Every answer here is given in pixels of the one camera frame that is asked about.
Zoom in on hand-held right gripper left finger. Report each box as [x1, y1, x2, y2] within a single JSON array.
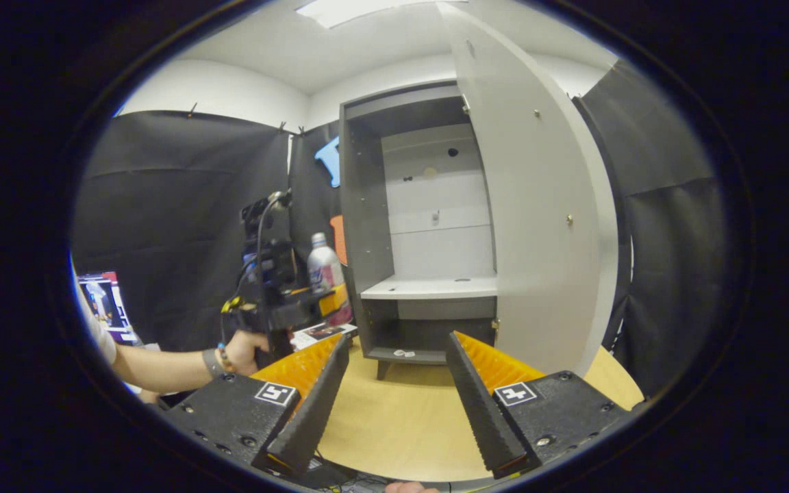
[[162, 333, 353, 478]]

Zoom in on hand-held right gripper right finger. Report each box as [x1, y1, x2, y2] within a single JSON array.
[[445, 331, 631, 480]]

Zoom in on silver bottle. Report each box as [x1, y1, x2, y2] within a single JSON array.
[[307, 232, 354, 327]]

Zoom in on dark grey cabinet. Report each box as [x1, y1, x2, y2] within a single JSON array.
[[338, 79, 505, 381]]

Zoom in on beige cabinet door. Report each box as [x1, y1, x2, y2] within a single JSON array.
[[436, 0, 620, 376]]

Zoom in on white cabinet shelf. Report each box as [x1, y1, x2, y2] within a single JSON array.
[[360, 276, 499, 301]]

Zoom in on black backdrop cloth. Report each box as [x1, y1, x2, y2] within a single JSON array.
[[69, 58, 727, 398]]

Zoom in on computer monitor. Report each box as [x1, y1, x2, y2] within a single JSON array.
[[78, 271, 138, 344]]

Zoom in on large ceiling light panel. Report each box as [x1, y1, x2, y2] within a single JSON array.
[[295, 0, 467, 29]]

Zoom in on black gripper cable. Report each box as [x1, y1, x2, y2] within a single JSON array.
[[234, 192, 292, 323]]

